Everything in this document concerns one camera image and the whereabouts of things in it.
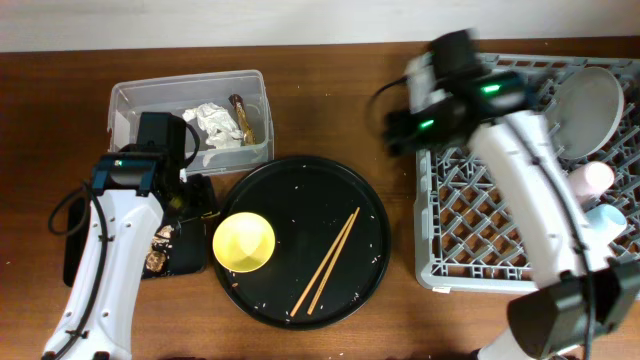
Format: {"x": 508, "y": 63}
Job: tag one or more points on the pink cup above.
{"x": 591, "y": 180}

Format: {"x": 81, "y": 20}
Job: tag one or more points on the wooden chopstick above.
{"x": 306, "y": 290}
{"x": 326, "y": 267}

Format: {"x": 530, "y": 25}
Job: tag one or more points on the round black serving tray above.
{"x": 307, "y": 200}

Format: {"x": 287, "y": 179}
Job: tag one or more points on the yellow bowl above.
{"x": 243, "y": 242}

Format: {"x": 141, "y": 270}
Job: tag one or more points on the gold coffee sachet wrapper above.
{"x": 239, "y": 107}

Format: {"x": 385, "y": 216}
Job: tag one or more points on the crumpled white tissue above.
{"x": 222, "y": 130}

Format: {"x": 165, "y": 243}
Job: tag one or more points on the black rectangular tray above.
{"x": 187, "y": 254}

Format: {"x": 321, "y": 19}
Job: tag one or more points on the blue cup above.
{"x": 607, "y": 221}

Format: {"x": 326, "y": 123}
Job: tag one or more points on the clear plastic waste bin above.
{"x": 178, "y": 94}

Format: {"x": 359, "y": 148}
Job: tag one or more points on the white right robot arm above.
{"x": 583, "y": 291}

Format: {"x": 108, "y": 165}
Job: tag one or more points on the grey ceramic plate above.
{"x": 584, "y": 112}

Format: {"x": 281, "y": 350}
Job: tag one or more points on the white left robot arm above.
{"x": 131, "y": 195}

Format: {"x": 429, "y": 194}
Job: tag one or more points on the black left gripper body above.
{"x": 196, "y": 199}

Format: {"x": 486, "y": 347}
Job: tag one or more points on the food scraps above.
{"x": 157, "y": 255}

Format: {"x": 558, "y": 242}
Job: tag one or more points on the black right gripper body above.
{"x": 435, "y": 123}

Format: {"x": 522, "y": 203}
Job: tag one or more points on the grey dishwasher rack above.
{"x": 465, "y": 239}

